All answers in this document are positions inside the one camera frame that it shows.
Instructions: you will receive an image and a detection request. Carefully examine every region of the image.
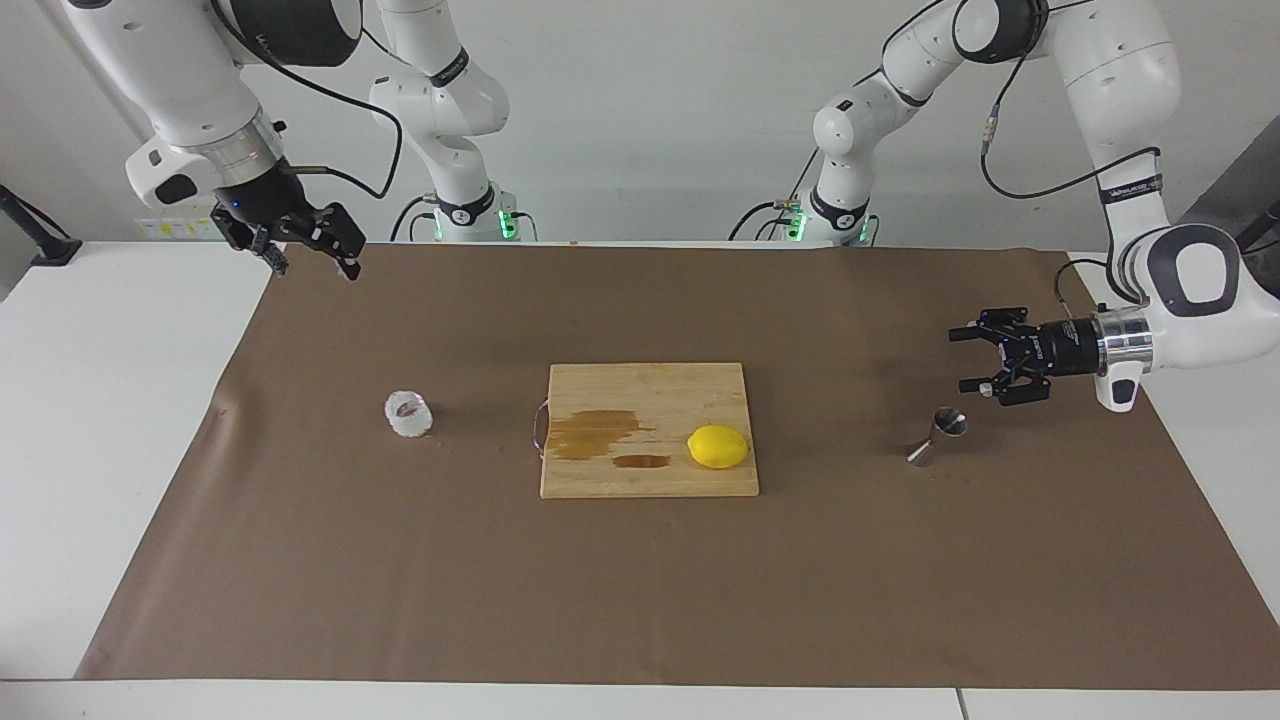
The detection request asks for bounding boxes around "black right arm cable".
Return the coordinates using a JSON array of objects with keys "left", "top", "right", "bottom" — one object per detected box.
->
[{"left": 205, "top": 0, "right": 406, "bottom": 201}]

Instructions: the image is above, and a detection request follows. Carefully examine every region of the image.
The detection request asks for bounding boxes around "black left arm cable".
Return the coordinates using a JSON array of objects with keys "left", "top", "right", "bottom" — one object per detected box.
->
[{"left": 975, "top": 0, "right": 1166, "bottom": 306}]

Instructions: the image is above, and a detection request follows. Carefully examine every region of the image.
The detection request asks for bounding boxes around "black clamp stand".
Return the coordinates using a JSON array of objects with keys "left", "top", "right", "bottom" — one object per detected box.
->
[
  {"left": 0, "top": 183, "right": 83, "bottom": 267},
  {"left": 1235, "top": 200, "right": 1280, "bottom": 256}
]

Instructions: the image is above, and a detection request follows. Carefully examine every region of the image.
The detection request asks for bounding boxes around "yellow lemon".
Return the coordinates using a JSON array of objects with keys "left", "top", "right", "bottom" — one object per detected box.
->
[{"left": 687, "top": 424, "right": 751, "bottom": 471}]

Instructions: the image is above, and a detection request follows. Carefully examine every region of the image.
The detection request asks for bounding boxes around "black base power cable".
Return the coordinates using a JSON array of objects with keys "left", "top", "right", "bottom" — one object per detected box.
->
[
  {"left": 728, "top": 150, "right": 826, "bottom": 241},
  {"left": 390, "top": 195, "right": 441, "bottom": 243}
]

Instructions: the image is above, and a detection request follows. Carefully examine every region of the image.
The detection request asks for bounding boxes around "brown paper table mat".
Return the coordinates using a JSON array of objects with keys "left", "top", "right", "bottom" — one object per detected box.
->
[{"left": 75, "top": 243, "right": 1280, "bottom": 691}]

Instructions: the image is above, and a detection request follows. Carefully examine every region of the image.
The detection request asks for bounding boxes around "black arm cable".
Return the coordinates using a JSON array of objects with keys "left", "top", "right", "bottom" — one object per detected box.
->
[
  {"left": 975, "top": 0, "right": 1166, "bottom": 306},
  {"left": 205, "top": 0, "right": 406, "bottom": 201}
]

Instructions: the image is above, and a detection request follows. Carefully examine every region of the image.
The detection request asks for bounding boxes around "clear textured glass cup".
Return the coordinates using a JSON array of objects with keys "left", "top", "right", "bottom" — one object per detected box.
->
[{"left": 384, "top": 390, "right": 435, "bottom": 441}]

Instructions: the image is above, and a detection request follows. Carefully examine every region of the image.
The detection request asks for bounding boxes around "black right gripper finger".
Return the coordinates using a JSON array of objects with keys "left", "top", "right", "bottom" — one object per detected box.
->
[
  {"left": 212, "top": 208, "right": 291, "bottom": 278},
  {"left": 290, "top": 203, "right": 367, "bottom": 281}
]

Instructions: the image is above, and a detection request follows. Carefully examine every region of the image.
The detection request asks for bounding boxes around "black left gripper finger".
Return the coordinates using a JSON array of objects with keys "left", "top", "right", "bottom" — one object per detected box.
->
[
  {"left": 958, "top": 350, "right": 1051, "bottom": 407},
  {"left": 948, "top": 307, "right": 1031, "bottom": 349}
]

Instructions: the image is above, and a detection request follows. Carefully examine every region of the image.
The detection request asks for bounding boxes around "wooden cutting board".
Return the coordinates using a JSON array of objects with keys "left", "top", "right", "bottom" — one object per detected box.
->
[{"left": 532, "top": 362, "right": 761, "bottom": 499}]

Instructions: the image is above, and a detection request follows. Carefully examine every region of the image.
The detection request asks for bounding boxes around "steel cocktail jigger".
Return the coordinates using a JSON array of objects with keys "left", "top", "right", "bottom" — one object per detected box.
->
[{"left": 905, "top": 407, "right": 969, "bottom": 468}]

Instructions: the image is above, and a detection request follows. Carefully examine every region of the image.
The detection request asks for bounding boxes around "white wall socket strip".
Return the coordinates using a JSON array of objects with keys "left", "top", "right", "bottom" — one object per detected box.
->
[{"left": 135, "top": 213, "right": 223, "bottom": 243}]

